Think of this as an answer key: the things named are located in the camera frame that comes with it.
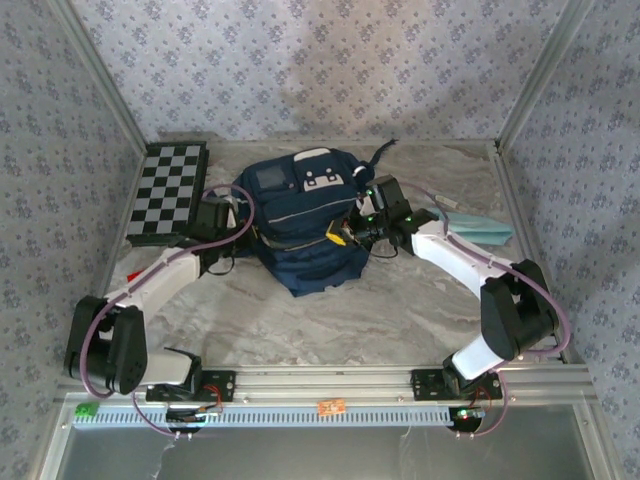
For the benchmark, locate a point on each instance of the aluminium table side rail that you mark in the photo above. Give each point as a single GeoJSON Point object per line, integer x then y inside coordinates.
{"type": "Point", "coordinates": [515, 200]}
{"type": "Point", "coordinates": [114, 255]}

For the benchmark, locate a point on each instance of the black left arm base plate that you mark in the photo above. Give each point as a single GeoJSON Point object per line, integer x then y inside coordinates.
{"type": "Point", "coordinates": [222, 385]}

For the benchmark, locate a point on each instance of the black and white chessboard box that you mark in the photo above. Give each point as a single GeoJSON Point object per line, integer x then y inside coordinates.
{"type": "Point", "coordinates": [167, 192]}

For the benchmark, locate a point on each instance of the white pen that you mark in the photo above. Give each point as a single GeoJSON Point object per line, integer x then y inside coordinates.
{"type": "Point", "coordinates": [447, 201]}

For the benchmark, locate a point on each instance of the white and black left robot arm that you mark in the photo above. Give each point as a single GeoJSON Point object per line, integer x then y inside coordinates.
{"type": "Point", "coordinates": [150, 285]}

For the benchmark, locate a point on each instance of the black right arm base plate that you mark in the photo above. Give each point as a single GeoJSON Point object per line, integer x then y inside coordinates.
{"type": "Point", "coordinates": [425, 385]}

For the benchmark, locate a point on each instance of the green tag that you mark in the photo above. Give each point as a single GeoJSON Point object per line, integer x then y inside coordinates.
{"type": "Point", "coordinates": [86, 411]}

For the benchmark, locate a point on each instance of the navy blue student backpack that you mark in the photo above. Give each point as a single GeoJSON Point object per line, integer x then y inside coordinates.
{"type": "Point", "coordinates": [305, 235]}

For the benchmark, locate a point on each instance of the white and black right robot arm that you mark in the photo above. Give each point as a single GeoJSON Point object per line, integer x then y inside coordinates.
{"type": "Point", "coordinates": [515, 310]}

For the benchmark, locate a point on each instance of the aluminium mounting rail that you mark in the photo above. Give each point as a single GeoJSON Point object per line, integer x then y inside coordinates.
{"type": "Point", "coordinates": [320, 382]}

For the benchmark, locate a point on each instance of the orange sticker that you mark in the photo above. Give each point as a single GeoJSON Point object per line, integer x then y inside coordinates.
{"type": "Point", "coordinates": [331, 407]}

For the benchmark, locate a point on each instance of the grey metal front panel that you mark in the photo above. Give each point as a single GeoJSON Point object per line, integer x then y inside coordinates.
{"type": "Point", "coordinates": [325, 452]}

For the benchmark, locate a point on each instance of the aluminium frame post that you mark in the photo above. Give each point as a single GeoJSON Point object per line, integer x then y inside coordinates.
{"type": "Point", "coordinates": [100, 75]}
{"type": "Point", "coordinates": [545, 75]}

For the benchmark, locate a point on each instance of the light blue fabric pouch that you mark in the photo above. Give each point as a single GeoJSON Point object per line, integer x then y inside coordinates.
{"type": "Point", "coordinates": [485, 230]}

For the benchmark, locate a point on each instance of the small red object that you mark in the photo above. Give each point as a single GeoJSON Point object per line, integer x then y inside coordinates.
{"type": "Point", "coordinates": [136, 276]}

